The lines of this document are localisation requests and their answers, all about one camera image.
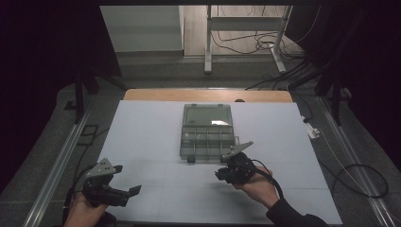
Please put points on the metal floor rail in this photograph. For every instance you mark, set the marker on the metal floor rail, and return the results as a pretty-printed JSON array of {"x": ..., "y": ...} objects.
[
  {"x": 345, "y": 148},
  {"x": 55, "y": 176}
]

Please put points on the white metal desk frame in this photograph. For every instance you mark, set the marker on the white metal desk frame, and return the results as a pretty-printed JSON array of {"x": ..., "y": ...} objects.
[{"x": 246, "y": 23}]

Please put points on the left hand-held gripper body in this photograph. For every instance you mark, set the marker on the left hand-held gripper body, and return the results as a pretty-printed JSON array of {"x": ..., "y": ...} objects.
[{"x": 104, "y": 192}]

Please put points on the person's right hand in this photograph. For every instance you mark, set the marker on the person's right hand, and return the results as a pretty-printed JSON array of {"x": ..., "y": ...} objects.
[{"x": 258, "y": 189}]

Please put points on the dark curtain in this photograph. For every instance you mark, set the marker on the dark curtain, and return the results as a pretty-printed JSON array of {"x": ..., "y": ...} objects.
[
  {"x": 372, "y": 63},
  {"x": 38, "y": 63}
]

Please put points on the pale cabinet panel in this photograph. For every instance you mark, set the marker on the pale cabinet panel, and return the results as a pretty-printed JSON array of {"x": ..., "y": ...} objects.
[{"x": 142, "y": 28}]

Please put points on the person's left hand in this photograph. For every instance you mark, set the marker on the person's left hand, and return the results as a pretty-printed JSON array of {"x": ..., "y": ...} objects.
[{"x": 80, "y": 214}]

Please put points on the white table mat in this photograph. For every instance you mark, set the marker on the white table mat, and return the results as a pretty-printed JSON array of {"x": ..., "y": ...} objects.
[{"x": 151, "y": 126}]

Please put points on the black metal stand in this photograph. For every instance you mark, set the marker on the black metal stand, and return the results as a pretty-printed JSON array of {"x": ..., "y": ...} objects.
[
  {"x": 336, "y": 104},
  {"x": 78, "y": 101}
]

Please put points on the grey clear compartment box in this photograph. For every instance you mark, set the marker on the grey clear compartment box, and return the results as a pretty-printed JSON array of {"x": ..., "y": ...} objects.
[{"x": 206, "y": 115}]

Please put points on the white power strip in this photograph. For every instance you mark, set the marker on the white power strip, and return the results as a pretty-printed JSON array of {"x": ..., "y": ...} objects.
[{"x": 312, "y": 130}]

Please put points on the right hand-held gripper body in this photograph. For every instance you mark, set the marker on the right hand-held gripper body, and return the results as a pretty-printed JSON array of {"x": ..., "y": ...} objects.
[{"x": 238, "y": 171}]

